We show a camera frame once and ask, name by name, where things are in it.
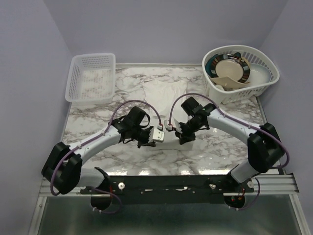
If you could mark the beige plastic dish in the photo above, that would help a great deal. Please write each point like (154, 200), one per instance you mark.
(229, 83)

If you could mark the white printed t shirt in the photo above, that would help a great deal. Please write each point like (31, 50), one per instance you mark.
(161, 95)

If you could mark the white oval dish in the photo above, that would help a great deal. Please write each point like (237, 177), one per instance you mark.
(258, 75)

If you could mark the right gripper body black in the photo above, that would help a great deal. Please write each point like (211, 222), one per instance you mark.
(189, 129)

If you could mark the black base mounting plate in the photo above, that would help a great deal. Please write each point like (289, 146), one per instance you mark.
(180, 189)

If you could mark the striped rim plate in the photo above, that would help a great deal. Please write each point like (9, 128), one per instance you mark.
(232, 65)

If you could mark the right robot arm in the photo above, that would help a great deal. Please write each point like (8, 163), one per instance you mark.
(264, 148)

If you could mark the white round dish basket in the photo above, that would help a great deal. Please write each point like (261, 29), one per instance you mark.
(250, 55)

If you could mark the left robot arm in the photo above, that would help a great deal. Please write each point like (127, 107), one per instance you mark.
(64, 166)

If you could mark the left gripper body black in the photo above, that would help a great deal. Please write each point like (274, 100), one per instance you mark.
(142, 137)

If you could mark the white rectangular perforated basket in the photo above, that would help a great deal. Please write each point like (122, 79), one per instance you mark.
(91, 79)

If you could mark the aluminium rail frame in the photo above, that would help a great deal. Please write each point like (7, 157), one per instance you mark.
(272, 209)

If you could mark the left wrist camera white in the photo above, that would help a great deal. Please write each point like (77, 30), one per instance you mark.
(156, 135)

